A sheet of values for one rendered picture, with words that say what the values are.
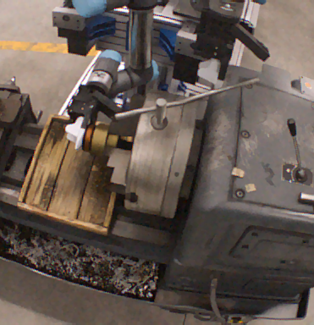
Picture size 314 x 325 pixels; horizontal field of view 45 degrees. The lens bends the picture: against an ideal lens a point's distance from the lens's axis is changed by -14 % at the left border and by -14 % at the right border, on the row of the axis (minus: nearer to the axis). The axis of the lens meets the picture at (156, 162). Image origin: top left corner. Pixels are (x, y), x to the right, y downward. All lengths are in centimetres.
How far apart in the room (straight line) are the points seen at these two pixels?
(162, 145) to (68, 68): 193
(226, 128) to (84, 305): 134
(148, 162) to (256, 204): 27
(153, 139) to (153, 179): 9
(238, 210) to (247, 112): 26
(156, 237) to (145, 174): 32
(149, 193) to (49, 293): 122
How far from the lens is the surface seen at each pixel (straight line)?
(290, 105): 110
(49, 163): 135
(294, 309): 165
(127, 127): 110
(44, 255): 155
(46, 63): 292
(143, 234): 125
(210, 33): 88
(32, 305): 211
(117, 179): 104
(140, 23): 124
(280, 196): 93
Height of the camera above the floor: 203
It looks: 59 degrees down
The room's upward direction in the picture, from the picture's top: 8 degrees clockwise
